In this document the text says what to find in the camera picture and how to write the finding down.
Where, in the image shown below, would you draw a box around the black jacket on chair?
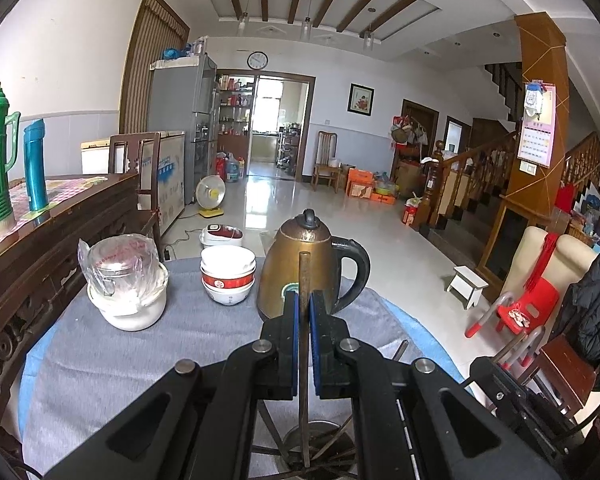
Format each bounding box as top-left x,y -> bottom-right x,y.
550,253 -> 600,391

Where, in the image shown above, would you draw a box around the dark green utensil cup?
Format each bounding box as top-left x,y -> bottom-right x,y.
276,420 -> 358,479

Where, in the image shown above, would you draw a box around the white pot with plastic bag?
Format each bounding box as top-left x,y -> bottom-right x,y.
76,234 -> 169,332

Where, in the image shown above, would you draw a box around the wooden stair railing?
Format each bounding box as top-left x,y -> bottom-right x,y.
418,132 -> 600,229

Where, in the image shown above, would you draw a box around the grey refrigerator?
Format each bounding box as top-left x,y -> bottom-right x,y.
147,53 -> 218,205

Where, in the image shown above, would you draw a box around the brown wooden door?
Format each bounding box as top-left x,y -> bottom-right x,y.
116,0 -> 192,137

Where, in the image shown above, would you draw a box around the beige armchair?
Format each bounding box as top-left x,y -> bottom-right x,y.
500,226 -> 597,344

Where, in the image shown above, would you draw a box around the round wall clock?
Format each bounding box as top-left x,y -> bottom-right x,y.
247,51 -> 268,70

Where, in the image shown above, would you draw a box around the wall calendar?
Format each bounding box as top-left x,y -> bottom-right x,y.
517,80 -> 557,168

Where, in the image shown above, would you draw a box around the small electric fan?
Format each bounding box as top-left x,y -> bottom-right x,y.
195,174 -> 226,219

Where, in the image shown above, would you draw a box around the orange boxes on floor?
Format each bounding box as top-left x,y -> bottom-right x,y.
344,168 -> 398,205

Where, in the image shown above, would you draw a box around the red plastic child chair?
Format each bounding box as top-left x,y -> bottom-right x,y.
465,233 -> 559,370

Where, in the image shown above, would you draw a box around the white small stool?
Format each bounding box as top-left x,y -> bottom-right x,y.
446,266 -> 489,310

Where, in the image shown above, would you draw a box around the stacked red white bowls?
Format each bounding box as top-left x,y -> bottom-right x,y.
200,245 -> 257,307

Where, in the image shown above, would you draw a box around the bronze electric kettle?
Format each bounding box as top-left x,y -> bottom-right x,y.
257,208 -> 370,320

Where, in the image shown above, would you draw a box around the carved wooden sideboard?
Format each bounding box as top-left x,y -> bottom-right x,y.
0,174 -> 138,440

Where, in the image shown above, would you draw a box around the wooden chair frame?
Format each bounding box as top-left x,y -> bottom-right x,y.
108,132 -> 163,259

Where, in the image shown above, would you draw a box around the blue thermos bottle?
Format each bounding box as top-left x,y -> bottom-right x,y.
23,119 -> 48,211

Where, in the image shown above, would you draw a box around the framed wall picture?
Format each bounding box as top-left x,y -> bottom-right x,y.
347,84 -> 375,117

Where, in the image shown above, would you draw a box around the wooden chair by wall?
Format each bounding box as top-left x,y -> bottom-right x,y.
311,131 -> 340,192

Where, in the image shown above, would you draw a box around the white chest freezer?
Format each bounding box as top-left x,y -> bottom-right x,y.
81,131 -> 185,235

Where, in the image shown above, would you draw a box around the red white rice cooker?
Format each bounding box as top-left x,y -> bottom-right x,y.
199,223 -> 244,247

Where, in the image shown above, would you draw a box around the dark chopstick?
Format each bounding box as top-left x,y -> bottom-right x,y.
299,252 -> 311,469

